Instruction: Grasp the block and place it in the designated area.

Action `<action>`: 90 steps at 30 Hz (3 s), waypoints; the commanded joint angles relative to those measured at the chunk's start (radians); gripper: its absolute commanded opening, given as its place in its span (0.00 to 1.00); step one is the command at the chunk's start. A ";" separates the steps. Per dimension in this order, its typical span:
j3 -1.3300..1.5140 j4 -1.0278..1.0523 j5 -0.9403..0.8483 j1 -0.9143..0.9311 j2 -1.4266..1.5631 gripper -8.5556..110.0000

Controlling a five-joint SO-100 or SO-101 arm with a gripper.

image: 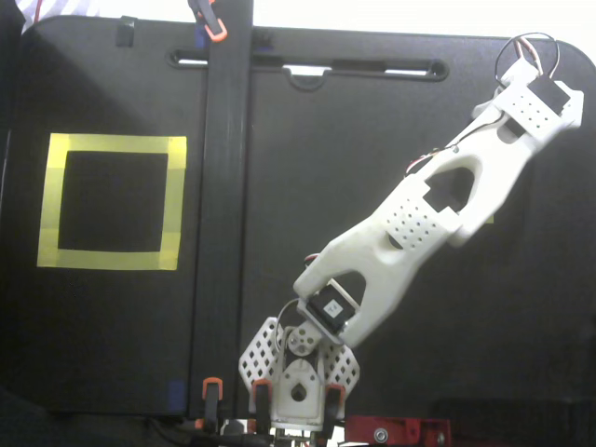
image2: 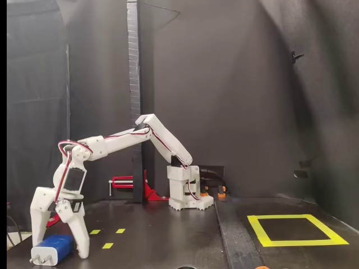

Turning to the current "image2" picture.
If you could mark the small yellow tape marker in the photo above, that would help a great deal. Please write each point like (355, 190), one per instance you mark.
(107, 245)
(120, 231)
(95, 231)

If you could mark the red corner bracket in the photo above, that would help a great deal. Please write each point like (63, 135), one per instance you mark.
(150, 193)

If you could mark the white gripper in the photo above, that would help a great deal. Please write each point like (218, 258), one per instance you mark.
(45, 199)

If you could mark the black table strip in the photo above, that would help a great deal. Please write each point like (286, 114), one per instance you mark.
(235, 238)

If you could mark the black tape piece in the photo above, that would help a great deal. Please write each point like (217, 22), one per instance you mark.
(300, 174)
(305, 163)

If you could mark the tall black post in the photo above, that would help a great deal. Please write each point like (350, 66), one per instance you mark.
(134, 70)

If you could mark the red screw clamp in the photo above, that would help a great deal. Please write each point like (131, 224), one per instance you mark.
(123, 178)

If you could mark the yellow tape square outline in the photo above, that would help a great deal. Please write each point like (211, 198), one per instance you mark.
(294, 243)

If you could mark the black clip on backdrop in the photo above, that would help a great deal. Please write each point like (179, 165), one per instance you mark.
(294, 57)

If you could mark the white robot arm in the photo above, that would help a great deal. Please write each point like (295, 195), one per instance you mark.
(123, 141)

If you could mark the red angled bracket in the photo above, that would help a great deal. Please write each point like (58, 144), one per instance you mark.
(52, 222)

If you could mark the blue white charger block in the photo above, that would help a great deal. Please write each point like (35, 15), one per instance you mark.
(56, 248)

